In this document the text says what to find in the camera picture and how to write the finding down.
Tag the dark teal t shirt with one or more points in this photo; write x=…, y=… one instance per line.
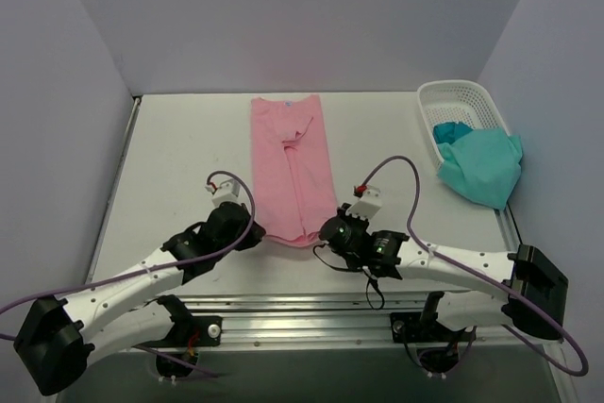
x=449, y=132

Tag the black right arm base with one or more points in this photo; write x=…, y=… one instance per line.
x=431, y=347

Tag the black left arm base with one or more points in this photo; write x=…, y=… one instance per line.
x=177, y=354

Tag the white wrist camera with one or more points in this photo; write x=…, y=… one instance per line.
x=368, y=202
x=227, y=191

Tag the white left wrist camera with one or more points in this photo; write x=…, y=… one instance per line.
x=227, y=191

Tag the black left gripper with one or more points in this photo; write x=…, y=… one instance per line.
x=252, y=231

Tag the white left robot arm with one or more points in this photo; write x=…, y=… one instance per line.
x=175, y=263

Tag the pink t shirt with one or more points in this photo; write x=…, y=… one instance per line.
x=291, y=172

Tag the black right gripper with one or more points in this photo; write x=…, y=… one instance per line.
x=326, y=231

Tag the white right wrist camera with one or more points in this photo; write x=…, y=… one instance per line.
x=368, y=202

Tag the white plastic basket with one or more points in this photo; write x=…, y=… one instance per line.
x=458, y=101

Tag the aluminium mounting rail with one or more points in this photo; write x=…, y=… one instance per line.
x=246, y=325

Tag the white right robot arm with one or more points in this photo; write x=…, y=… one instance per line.
x=522, y=289

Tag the light teal t shirt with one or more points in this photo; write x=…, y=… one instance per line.
x=482, y=166

